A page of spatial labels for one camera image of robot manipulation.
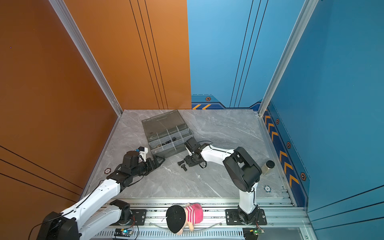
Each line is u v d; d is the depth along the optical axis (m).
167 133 1.05
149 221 0.73
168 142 0.99
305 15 0.72
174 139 1.02
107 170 0.89
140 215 0.74
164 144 0.98
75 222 0.41
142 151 0.78
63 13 0.71
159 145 0.99
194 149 0.74
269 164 0.79
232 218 0.72
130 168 0.64
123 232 0.71
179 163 0.92
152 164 0.74
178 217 0.66
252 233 0.70
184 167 0.89
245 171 0.50
